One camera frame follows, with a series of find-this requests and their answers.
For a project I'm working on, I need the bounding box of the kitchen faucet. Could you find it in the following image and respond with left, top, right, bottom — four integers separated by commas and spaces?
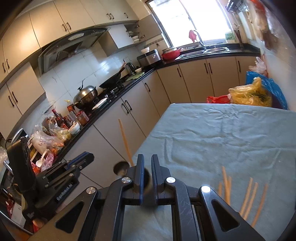
194, 30, 207, 50

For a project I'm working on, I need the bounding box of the wooden chopstick on cloth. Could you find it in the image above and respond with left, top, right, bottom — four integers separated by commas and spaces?
218, 182, 222, 196
222, 166, 230, 205
239, 177, 253, 216
251, 183, 268, 227
243, 182, 258, 220

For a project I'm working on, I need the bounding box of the white small bowl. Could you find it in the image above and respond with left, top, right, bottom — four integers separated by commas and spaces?
68, 122, 80, 135

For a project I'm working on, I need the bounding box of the dark sauce bottle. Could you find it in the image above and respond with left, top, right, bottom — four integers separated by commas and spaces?
52, 109, 68, 129

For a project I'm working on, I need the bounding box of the grey-blue table cloth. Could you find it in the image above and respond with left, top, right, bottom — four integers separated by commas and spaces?
121, 103, 296, 241

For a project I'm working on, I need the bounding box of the red lid jar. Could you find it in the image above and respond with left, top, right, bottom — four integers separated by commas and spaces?
76, 110, 89, 126

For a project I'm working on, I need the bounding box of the steel pot with lid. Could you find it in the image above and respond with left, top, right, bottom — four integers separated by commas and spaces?
73, 81, 98, 109

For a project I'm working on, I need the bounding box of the white plate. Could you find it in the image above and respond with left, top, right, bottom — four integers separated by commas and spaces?
92, 98, 108, 110

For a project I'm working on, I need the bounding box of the red plastic bag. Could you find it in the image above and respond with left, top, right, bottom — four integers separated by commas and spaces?
207, 95, 230, 104

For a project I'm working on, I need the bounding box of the black wok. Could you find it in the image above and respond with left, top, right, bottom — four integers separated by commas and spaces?
99, 63, 127, 89

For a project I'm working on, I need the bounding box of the yellow plastic bag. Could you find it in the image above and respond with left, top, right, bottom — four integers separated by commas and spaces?
228, 77, 273, 107

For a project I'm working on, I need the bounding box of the blue plastic bag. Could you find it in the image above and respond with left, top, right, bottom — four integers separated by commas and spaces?
245, 71, 288, 110

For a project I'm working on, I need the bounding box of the black kettle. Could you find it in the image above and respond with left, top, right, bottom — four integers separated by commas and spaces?
125, 62, 136, 75

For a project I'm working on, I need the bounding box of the range hood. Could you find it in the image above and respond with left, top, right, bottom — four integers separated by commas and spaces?
38, 27, 109, 75

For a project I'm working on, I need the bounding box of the red basin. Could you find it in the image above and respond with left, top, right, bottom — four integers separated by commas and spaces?
162, 49, 180, 61

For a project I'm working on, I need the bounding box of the silver rice cooker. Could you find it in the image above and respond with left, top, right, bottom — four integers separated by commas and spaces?
137, 49, 161, 67

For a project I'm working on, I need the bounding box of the pink cloth on faucet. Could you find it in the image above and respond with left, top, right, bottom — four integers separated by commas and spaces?
189, 30, 197, 43

